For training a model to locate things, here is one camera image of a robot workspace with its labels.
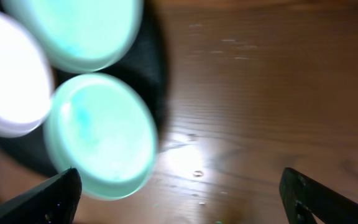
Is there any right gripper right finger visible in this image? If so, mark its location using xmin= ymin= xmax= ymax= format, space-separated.
xmin=279 ymin=167 xmax=358 ymax=224

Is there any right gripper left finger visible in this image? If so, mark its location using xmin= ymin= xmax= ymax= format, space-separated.
xmin=0 ymin=168 xmax=82 ymax=224

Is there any white round plate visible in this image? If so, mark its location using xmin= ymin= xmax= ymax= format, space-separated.
xmin=0 ymin=12 xmax=55 ymax=138

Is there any teal plate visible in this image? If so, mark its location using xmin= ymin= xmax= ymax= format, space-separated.
xmin=43 ymin=73 xmax=158 ymax=200
xmin=1 ymin=0 xmax=144 ymax=73

